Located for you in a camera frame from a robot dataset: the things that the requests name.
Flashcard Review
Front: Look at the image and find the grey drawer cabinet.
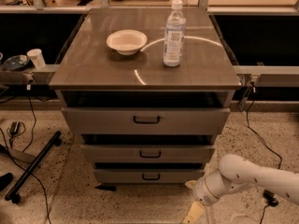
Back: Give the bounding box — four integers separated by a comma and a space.
50, 8, 241, 171

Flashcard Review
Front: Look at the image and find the dark round plate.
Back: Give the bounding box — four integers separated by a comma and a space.
3, 55, 30, 71

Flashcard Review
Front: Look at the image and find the white paper cup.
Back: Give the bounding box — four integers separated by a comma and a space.
27, 49, 46, 68

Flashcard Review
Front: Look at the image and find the white paper bowl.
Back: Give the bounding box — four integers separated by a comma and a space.
107, 30, 148, 56

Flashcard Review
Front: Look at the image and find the grey drawer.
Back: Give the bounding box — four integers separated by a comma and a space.
81, 145, 215, 163
94, 169, 205, 184
62, 107, 230, 135

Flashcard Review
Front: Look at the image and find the black bar on wheels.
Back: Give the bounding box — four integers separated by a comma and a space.
5, 131, 62, 203

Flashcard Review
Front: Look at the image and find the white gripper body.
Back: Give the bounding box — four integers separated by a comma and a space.
192, 170, 251, 206

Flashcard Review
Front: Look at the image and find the clear plastic water bottle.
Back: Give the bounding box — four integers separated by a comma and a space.
164, 0, 186, 67

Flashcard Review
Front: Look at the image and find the black cable right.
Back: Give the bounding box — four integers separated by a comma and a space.
245, 81, 284, 170

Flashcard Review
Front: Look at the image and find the black power adapter right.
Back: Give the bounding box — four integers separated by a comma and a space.
263, 189, 278, 207

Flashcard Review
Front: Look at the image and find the small black adapter left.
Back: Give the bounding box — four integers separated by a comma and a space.
9, 121, 20, 135

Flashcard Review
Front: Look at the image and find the black cable left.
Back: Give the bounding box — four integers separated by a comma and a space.
0, 84, 52, 224

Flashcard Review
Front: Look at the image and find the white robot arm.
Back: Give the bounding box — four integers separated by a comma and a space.
182, 154, 299, 224

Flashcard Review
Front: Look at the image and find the black cable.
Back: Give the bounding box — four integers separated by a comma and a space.
245, 81, 284, 170
0, 84, 52, 224

